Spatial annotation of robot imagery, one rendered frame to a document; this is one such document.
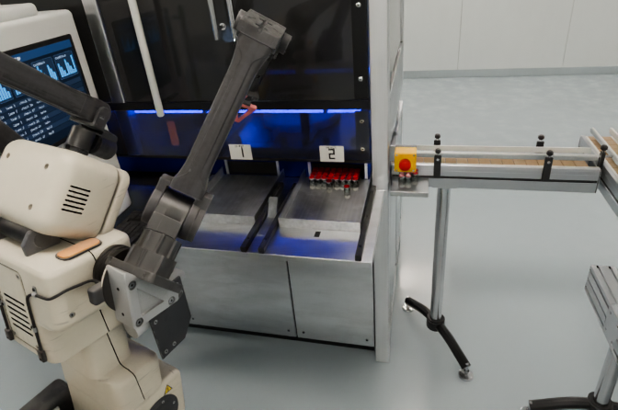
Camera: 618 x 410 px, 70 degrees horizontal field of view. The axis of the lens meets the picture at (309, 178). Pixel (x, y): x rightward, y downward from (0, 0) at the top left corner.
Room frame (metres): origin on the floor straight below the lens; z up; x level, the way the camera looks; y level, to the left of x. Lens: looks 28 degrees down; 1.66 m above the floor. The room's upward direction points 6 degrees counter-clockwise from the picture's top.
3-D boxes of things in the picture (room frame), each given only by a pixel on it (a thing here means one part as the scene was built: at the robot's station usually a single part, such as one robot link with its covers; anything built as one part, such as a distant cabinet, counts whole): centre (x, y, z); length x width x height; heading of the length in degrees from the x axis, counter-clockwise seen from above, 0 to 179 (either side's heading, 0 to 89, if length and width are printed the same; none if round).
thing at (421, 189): (1.39, -0.36, 0.87); 0.14 x 0.13 x 0.02; 164
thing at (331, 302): (2.11, 0.58, 0.44); 2.06 x 1.00 x 0.88; 74
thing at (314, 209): (1.31, -0.06, 0.90); 0.34 x 0.26 x 0.04; 164
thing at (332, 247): (1.29, 0.12, 0.87); 0.70 x 0.48 x 0.02; 74
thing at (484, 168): (1.41, -0.65, 0.92); 0.69 x 0.16 x 0.16; 74
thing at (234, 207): (1.40, 0.26, 0.90); 0.34 x 0.26 x 0.04; 164
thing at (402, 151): (1.36, -0.34, 1.00); 0.08 x 0.07 x 0.07; 164
